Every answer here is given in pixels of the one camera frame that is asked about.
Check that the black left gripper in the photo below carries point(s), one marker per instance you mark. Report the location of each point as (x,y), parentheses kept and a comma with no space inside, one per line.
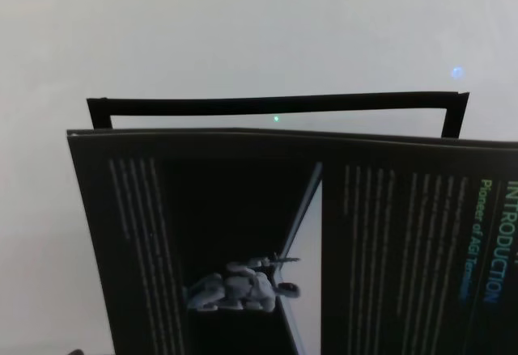
(76,352)

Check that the black company introduction poster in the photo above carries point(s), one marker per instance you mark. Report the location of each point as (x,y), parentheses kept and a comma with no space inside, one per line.
(243,209)

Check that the black rectangular tape frame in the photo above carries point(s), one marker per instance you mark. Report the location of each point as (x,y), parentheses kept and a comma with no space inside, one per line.
(283,104)

